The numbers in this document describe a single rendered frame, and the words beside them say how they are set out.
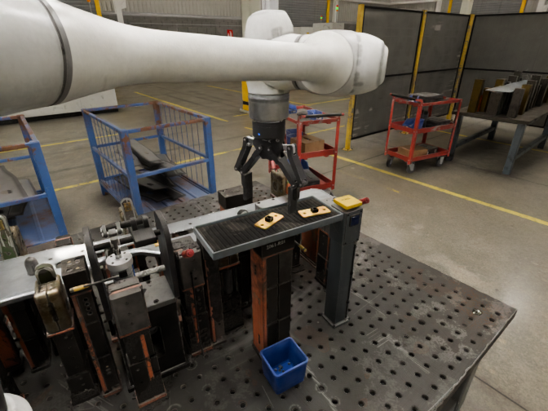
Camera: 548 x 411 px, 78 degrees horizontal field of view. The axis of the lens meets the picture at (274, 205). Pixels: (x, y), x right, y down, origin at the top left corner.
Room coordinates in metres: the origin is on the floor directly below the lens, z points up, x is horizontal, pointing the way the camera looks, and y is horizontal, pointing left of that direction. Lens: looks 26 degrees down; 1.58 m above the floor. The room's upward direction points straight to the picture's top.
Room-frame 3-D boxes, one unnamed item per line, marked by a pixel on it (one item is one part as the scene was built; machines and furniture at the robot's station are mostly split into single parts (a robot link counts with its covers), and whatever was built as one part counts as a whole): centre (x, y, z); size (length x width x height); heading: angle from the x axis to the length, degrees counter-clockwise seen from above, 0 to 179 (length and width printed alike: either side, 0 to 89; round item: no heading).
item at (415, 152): (4.41, -1.91, 0.49); 0.81 x 0.46 x 0.97; 117
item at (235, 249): (0.76, 0.01, 1.16); 0.37 x 0.14 x 0.02; 120
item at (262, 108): (0.76, 0.01, 1.45); 0.09 x 0.09 x 0.06
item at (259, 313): (0.76, 0.01, 0.92); 0.10 x 0.08 x 0.45; 120
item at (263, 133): (0.76, 0.01, 1.38); 0.08 x 0.07 x 0.09; 55
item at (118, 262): (0.71, 0.36, 0.94); 0.18 x 0.13 x 0.49; 120
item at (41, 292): (0.62, 0.53, 0.88); 0.11 x 0.09 x 0.37; 30
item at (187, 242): (0.78, 0.25, 0.89); 0.13 x 0.11 x 0.38; 30
